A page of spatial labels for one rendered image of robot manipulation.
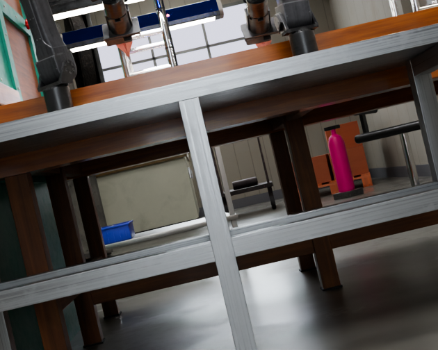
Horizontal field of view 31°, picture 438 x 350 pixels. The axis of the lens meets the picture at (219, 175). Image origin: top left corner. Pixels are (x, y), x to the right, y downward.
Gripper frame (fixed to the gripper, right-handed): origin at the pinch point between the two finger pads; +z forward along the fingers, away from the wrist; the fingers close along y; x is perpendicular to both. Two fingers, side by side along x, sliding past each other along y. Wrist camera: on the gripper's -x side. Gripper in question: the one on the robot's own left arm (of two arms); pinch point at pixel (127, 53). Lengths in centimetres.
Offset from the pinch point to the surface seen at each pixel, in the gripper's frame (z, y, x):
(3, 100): 3.4, 37.2, 4.1
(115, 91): -4.9, 4.6, 19.9
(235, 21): 529, -106, -659
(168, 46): 20.6, -11.7, -24.0
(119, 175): 467, 68, -379
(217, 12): 39, -32, -59
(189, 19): 39, -22, -59
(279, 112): 4.9, -36.3, 31.2
